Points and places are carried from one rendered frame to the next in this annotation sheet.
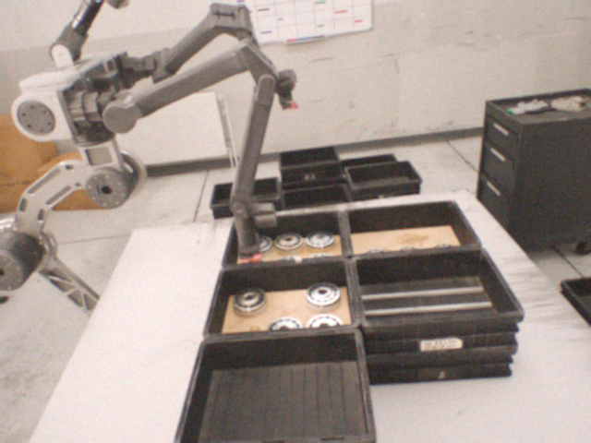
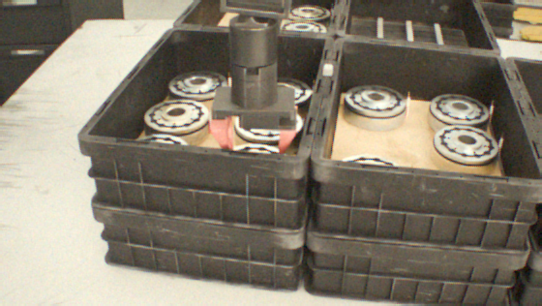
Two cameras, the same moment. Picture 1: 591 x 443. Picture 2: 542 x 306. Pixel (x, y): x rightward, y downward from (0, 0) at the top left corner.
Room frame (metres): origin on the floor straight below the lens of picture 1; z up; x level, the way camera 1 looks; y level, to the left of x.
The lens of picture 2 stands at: (1.13, 0.82, 1.31)
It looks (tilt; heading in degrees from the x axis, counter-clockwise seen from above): 33 degrees down; 276
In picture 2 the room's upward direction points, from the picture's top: straight up
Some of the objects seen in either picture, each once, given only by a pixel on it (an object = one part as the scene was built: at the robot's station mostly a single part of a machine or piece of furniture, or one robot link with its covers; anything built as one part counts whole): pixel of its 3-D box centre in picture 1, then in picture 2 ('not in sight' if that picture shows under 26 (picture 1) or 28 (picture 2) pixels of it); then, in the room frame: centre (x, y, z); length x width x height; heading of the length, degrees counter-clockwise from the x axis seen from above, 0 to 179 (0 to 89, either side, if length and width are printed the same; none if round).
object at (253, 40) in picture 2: (246, 221); (254, 37); (1.21, 0.15, 1.04); 0.07 x 0.06 x 0.07; 90
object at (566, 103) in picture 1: (573, 102); not in sight; (2.36, -1.60, 0.88); 0.29 x 0.22 x 0.03; 90
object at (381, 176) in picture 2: (282, 297); (427, 104); (0.97, 0.06, 0.92); 0.40 x 0.30 x 0.02; 86
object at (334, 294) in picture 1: (322, 293); (375, 100); (1.04, -0.05, 0.86); 0.10 x 0.10 x 0.01
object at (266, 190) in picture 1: (251, 223); not in sight; (2.37, 0.27, 0.37); 0.40 x 0.30 x 0.45; 90
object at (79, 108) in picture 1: (86, 108); not in sight; (1.17, 0.50, 1.45); 0.09 x 0.08 x 0.12; 0
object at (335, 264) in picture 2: not in sight; (413, 193); (0.97, 0.06, 0.76); 0.40 x 0.30 x 0.12; 86
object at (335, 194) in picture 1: (317, 222); not in sight; (2.37, -0.13, 0.31); 0.40 x 0.30 x 0.34; 90
